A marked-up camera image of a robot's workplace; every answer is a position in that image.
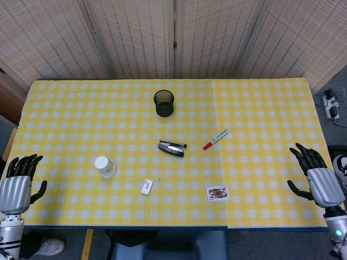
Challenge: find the yellow white checked tablecloth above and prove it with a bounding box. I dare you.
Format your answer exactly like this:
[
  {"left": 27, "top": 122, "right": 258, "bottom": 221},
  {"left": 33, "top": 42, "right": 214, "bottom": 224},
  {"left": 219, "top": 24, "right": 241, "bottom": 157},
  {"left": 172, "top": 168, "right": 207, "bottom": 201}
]
[
  {"left": 7, "top": 79, "right": 229, "bottom": 228},
  {"left": 210, "top": 77, "right": 329, "bottom": 230}
]

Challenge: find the black mesh pen holder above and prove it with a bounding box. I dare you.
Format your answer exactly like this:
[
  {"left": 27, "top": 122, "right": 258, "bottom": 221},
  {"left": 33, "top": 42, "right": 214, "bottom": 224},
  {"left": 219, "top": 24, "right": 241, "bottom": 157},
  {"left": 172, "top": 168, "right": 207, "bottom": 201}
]
[{"left": 153, "top": 89, "right": 176, "bottom": 118}]

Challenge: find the queen of diamonds playing card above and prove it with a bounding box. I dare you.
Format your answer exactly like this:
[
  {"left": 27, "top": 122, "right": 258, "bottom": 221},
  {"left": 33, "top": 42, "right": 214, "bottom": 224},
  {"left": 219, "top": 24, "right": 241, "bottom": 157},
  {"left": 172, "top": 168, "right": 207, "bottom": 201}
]
[{"left": 206, "top": 185, "right": 230, "bottom": 203}]

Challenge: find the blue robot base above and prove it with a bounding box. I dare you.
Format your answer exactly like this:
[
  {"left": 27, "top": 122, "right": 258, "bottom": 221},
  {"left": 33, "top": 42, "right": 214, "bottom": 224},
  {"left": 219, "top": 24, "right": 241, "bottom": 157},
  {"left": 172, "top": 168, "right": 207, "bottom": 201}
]
[{"left": 110, "top": 230, "right": 230, "bottom": 260}]

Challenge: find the yellow floor tape strip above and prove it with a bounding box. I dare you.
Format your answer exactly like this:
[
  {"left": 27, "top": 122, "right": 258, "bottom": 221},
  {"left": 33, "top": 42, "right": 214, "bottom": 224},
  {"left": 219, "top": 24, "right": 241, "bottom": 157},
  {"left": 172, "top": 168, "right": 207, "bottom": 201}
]
[{"left": 81, "top": 229, "right": 94, "bottom": 260}]

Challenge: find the woven folding screen panel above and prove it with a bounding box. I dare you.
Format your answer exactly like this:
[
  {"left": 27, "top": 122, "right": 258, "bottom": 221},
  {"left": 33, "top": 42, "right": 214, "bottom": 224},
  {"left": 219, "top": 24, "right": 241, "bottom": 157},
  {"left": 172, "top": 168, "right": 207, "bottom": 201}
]
[
  {"left": 174, "top": 0, "right": 265, "bottom": 79},
  {"left": 238, "top": 0, "right": 347, "bottom": 93},
  {"left": 83, "top": 0, "right": 176, "bottom": 80},
  {"left": 0, "top": 0, "right": 111, "bottom": 87}
]

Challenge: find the white power strip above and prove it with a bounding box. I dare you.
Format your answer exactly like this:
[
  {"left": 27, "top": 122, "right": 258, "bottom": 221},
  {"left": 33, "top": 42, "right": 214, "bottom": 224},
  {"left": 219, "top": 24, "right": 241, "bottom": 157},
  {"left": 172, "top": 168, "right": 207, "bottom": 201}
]
[{"left": 322, "top": 88, "right": 341, "bottom": 120}]

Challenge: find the black white sneaker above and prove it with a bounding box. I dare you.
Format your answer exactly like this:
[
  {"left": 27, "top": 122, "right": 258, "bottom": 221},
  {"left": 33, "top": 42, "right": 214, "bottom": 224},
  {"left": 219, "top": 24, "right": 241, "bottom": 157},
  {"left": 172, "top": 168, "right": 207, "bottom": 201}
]
[{"left": 332, "top": 154, "right": 347, "bottom": 193}]

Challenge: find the black stapler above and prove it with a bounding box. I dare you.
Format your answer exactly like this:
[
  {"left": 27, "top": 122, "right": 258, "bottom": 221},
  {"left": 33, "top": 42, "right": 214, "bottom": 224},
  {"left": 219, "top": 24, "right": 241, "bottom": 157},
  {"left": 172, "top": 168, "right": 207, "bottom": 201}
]
[{"left": 158, "top": 139, "right": 188, "bottom": 158}]

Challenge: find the white staple box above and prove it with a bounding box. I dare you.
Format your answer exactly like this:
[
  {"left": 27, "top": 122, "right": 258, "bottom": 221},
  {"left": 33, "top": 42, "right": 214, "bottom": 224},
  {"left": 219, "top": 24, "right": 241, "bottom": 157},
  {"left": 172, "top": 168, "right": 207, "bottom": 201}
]
[{"left": 140, "top": 179, "right": 154, "bottom": 195}]

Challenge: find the white power cable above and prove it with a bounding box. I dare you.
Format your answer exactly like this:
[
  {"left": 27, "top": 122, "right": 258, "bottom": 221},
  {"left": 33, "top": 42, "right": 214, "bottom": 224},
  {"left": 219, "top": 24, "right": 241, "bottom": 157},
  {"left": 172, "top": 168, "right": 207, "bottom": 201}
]
[{"left": 332, "top": 88, "right": 347, "bottom": 127}]

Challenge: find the brown wooden board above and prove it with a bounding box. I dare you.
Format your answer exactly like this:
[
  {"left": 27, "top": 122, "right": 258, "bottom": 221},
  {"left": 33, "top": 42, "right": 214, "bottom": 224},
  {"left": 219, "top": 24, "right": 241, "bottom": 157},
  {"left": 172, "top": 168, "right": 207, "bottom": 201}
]
[{"left": 0, "top": 67, "right": 28, "bottom": 126}]

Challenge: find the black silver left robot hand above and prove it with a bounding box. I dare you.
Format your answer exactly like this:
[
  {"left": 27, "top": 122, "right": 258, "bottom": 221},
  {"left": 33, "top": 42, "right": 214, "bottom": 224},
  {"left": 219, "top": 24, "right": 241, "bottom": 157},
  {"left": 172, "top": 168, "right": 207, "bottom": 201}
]
[{"left": 0, "top": 154, "right": 48, "bottom": 215}]

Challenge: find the red capped white marker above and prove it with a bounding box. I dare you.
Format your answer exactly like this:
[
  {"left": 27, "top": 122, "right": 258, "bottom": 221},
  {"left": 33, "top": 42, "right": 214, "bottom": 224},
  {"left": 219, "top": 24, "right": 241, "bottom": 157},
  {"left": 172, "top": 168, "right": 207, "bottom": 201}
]
[{"left": 203, "top": 129, "right": 230, "bottom": 151}]

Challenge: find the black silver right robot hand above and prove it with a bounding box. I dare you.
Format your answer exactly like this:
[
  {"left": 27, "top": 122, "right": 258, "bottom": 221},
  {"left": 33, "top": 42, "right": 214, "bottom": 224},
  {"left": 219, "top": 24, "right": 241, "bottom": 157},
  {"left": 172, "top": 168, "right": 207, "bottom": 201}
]
[{"left": 287, "top": 143, "right": 346, "bottom": 209}]

